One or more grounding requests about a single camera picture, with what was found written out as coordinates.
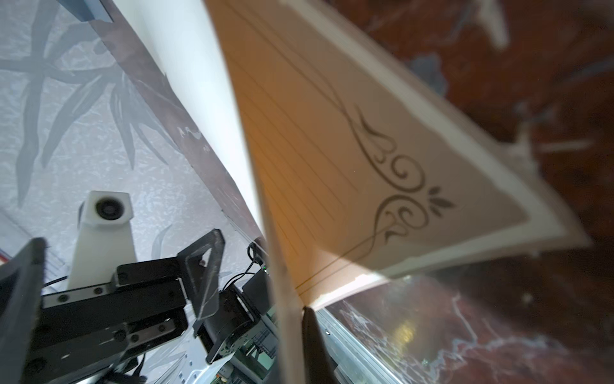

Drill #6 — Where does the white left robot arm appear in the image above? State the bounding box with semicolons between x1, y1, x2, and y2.
17;229;264;383

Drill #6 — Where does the beige lined letter paper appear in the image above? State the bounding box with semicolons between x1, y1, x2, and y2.
206;1;589;383

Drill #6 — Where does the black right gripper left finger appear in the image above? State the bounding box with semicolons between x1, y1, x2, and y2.
1;238;47;383

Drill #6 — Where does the cream envelope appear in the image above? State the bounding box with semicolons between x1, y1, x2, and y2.
115;1;264;230

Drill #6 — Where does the aluminium front rail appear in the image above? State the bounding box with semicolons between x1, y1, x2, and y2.
178;309;402;383

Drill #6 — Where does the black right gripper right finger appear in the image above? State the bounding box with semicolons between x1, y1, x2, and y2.
302;307;337;384

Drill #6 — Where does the dark blue envelope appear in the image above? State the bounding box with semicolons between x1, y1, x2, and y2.
58;0;113;22

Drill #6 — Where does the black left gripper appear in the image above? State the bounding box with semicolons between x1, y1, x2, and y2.
19;229;225;383

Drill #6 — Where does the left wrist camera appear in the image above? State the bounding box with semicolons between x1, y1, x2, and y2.
67;190;137;290

